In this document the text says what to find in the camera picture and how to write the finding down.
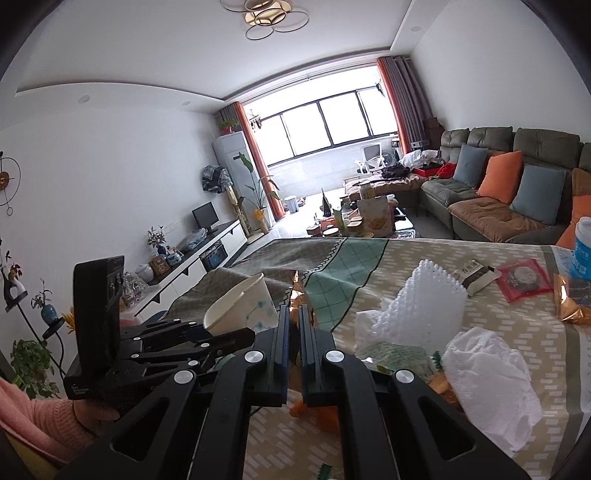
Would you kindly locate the blue white ceramic jar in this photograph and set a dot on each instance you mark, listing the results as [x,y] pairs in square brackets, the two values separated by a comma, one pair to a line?
[173,257]

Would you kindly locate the flat clear plastic bag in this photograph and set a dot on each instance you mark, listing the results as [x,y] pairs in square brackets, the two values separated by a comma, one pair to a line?
[194,239]

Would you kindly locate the large leafy potted plant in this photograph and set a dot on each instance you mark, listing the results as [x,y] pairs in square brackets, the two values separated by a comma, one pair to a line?
[261,217]

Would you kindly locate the blue grey cushion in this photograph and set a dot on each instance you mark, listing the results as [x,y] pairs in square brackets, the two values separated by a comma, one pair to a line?
[468,165]
[538,194]

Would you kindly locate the orange scrap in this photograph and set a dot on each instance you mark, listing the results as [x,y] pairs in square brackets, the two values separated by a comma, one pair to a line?
[316,413]
[441,387]

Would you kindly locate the tall clear plastic bag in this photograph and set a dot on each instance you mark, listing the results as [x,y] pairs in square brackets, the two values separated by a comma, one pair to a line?
[131,288]

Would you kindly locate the blue labelled plastic bottle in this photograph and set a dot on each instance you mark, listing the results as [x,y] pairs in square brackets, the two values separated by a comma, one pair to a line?
[582,249]

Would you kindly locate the black metal plant stand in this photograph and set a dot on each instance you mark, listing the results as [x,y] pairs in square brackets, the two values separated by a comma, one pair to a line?
[55,325]

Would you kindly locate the orange cushion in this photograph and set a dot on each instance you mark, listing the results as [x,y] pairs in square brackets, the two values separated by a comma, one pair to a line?
[498,177]
[576,221]

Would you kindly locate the pile of jars and boxes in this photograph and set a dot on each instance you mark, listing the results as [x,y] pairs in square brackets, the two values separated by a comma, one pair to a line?
[364,212]

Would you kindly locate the white paper cup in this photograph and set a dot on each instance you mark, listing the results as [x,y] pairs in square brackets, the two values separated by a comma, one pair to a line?
[244,300]

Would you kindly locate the green plastic wrapper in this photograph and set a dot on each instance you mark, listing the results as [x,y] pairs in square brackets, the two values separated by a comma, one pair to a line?
[397,357]

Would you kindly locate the white standing air conditioner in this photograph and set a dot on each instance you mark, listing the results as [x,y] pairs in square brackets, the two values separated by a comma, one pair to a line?
[228,152]

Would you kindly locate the dark patterned cloth bundle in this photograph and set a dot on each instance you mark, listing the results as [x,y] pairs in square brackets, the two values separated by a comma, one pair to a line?
[214,177]

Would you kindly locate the thin white plastic bag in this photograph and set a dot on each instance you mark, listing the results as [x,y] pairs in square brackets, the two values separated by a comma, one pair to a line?
[369,330]

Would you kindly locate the large window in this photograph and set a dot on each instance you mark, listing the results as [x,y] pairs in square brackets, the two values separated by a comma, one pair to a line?
[323,120]

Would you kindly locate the small plant on air conditioner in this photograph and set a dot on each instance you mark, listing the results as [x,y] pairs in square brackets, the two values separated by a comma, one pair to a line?
[227,124]

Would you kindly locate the crumpled white tissue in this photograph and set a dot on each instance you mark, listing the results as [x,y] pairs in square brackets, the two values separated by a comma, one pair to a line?
[489,383]

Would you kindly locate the white black TV cabinet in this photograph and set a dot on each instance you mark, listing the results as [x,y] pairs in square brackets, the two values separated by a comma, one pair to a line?
[184,272]

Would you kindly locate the tall gold ornamental stand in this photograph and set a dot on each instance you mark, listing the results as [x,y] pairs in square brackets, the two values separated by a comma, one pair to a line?
[240,212]

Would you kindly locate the gold foil wrapper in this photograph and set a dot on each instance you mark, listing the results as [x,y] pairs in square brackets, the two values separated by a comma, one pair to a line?
[299,290]
[570,300]

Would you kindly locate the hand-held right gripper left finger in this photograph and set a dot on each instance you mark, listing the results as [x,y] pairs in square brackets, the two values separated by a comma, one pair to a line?
[284,339]

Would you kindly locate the black snack wrapper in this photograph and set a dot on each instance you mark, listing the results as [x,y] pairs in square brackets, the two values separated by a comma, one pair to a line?
[475,277]

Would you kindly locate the white clothes pile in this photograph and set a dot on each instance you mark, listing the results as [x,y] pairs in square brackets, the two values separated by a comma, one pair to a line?
[415,159]

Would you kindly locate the red square packet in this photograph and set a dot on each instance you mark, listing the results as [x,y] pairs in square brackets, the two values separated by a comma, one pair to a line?
[524,279]

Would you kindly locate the small plant in blue vase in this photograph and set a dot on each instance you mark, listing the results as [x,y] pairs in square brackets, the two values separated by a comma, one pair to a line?
[157,240]

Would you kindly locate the small white bucket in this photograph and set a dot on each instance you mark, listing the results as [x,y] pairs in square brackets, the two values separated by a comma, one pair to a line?
[291,203]

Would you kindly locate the orange grey curtain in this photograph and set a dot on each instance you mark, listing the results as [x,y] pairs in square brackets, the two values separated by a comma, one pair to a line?
[251,138]
[406,101]

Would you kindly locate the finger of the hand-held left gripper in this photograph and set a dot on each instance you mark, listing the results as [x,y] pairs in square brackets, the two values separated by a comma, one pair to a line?
[161,330]
[217,346]

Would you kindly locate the white foam fruit net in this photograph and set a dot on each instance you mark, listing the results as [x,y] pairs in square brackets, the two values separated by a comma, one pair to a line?
[425,304]

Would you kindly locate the black monitor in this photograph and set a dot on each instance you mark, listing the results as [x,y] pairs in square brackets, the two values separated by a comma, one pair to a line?
[205,214]

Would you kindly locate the red cloth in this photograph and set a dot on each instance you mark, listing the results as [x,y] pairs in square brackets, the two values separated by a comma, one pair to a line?
[445,170]

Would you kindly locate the grey green sofa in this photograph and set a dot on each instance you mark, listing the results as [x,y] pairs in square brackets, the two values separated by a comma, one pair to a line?
[443,189]

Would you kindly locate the white office chair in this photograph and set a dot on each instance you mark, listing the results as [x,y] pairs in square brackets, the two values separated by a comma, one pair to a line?
[371,157]

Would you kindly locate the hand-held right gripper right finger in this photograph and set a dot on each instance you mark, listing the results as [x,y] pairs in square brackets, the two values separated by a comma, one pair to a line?
[305,350]

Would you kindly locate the glass coffee table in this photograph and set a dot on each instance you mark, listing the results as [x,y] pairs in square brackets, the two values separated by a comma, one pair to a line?
[401,221]

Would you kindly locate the round wall clock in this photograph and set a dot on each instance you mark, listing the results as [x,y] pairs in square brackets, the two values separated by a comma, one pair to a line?
[4,180]

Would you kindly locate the person's left forearm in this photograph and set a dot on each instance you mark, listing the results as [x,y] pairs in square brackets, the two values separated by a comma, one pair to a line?
[32,415]

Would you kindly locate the green bushy potted plant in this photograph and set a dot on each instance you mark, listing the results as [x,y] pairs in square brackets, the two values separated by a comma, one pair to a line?
[30,364]

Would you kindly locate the person's left hand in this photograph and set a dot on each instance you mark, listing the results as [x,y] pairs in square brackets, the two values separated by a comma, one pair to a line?
[92,413]

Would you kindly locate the brown sofa throw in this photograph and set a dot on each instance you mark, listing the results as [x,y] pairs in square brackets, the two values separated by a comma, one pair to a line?
[494,214]

